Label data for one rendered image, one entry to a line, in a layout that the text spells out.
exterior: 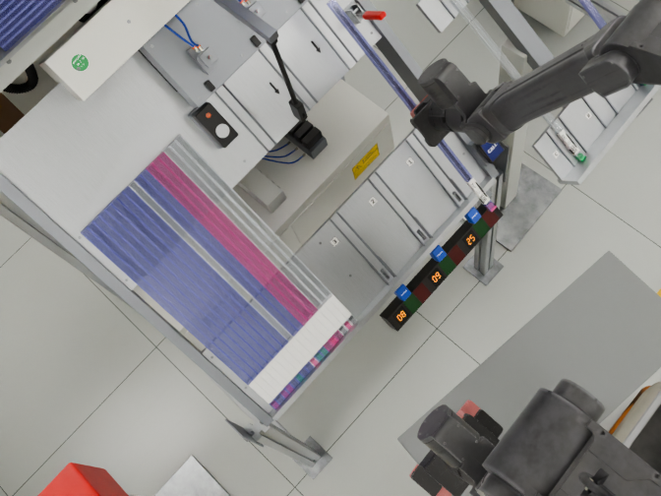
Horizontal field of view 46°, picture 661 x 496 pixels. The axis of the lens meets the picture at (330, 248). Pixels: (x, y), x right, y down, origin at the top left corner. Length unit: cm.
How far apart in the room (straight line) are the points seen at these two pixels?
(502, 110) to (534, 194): 129
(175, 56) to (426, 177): 56
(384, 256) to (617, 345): 51
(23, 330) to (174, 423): 60
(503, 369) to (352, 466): 73
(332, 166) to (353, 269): 35
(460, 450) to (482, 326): 131
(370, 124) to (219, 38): 60
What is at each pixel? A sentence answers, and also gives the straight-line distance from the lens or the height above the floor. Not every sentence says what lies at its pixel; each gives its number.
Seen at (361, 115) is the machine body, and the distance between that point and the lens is 187.
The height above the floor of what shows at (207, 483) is 1.
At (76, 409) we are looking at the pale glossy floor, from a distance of 253.
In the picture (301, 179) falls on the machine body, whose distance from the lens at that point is 182.
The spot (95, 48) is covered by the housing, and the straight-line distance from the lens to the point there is 130.
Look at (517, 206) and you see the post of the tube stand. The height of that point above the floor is 1.
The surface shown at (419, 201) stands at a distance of 159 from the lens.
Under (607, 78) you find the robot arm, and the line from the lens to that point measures 90.
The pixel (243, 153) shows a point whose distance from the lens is 144.
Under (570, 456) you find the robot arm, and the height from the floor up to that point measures 162.
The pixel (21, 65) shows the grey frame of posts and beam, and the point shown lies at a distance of 127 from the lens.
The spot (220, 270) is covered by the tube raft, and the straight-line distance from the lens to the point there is 144.
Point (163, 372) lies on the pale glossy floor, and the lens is 244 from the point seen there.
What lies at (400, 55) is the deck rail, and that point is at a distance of 154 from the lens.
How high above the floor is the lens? 223
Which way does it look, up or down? 68 degrees down
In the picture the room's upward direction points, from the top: 24 degrees counter-clockwise
